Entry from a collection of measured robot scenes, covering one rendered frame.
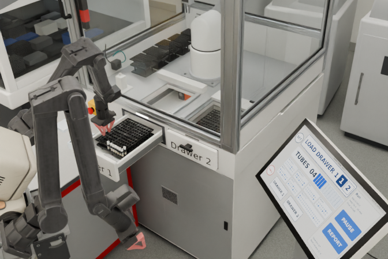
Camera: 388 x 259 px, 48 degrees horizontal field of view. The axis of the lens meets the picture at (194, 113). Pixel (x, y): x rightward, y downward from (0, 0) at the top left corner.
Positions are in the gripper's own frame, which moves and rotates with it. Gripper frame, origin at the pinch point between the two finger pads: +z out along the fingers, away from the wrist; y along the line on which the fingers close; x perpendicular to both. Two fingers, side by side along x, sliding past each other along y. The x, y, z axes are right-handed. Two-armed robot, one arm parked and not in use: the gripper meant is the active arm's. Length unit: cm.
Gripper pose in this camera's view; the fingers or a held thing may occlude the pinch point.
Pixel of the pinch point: (105, 132)
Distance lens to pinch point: 206.2
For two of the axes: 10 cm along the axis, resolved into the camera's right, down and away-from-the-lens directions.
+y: -6.1, 4.7, -6.4
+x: 8.0, 3.4, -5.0
